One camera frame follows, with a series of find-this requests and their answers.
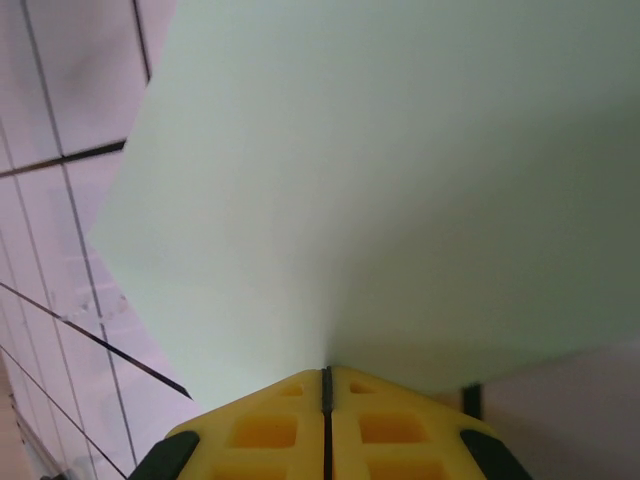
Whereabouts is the light green paper sheet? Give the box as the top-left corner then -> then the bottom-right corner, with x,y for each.
87,0 -> 640,417

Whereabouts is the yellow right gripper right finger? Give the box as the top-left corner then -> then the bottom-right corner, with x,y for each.
323,365 -> 532,480

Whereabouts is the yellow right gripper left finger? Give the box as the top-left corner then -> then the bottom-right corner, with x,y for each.
130,367 -> 327,480

